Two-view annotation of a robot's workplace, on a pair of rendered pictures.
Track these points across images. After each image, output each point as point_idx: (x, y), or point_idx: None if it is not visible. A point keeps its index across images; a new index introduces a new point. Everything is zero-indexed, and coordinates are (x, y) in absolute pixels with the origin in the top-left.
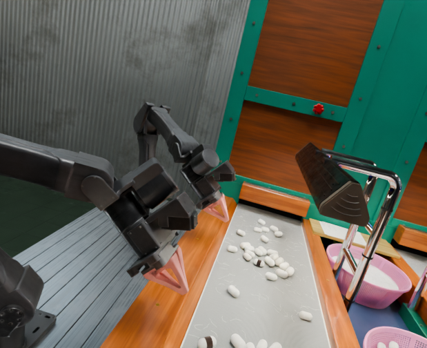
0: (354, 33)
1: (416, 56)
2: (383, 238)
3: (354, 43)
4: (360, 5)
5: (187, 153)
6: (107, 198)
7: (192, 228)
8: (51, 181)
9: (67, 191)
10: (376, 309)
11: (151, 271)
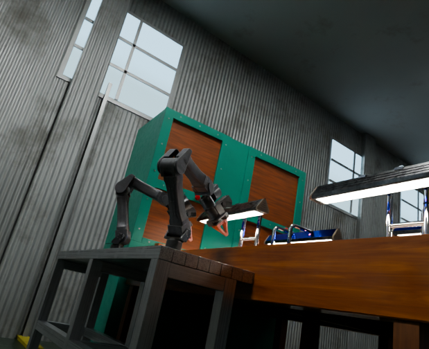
0: (209, 160)
1: (235, 176)
2: None
3: (210, 165)
4: (211, 147)
5: None
6: (212, 191)
7: (231, 207)
8: (203, 181)
9: (205, 185)
10: None
11: (220, 223)
